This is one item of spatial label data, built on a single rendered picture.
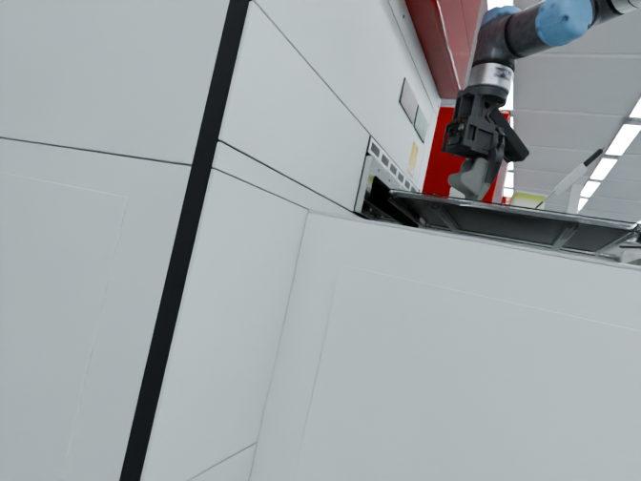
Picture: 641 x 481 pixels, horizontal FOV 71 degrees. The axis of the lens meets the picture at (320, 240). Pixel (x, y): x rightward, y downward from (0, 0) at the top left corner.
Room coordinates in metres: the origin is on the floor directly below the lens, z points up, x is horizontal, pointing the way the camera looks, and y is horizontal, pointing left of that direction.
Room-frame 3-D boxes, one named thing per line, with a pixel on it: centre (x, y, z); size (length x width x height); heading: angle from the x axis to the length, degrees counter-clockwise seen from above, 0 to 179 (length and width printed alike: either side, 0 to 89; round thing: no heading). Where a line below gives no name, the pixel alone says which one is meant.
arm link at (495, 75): (0.82, -0.24, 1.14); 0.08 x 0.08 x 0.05
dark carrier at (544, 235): (0.86, -0.33, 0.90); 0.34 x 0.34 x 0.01; 66
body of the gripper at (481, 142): (0.82, -0.23, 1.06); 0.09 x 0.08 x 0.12; 107
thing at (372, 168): (0.93, -0.14, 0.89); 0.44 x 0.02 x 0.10; 156
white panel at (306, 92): (0.77, -0.05, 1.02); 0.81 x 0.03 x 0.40; 156
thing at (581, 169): (1.04, -0.53, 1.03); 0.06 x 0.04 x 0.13; 66
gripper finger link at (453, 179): (0.83, -0.23, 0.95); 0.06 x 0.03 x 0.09; 107
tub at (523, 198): (1.15, -0.50, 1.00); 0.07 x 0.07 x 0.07; 75
